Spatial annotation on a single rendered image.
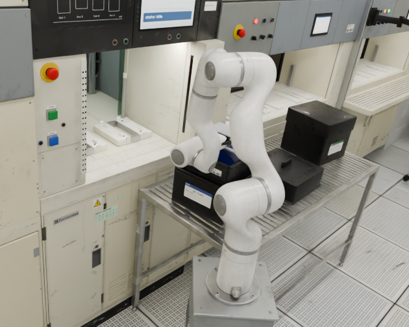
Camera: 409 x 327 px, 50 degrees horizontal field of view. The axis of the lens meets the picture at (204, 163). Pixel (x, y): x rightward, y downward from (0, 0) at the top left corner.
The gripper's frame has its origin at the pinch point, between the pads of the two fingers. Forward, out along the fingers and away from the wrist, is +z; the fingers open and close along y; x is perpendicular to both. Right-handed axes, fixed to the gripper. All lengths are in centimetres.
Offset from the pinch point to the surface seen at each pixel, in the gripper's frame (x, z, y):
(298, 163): -23, 46, 20
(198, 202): -27.2, -13.7, 0.9
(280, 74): -16, 162, -49
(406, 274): -109, 125, 84
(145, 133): -19, 6, -47
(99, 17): 43, -39, -34
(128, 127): -19, 5, -58
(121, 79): -1, 19, -76
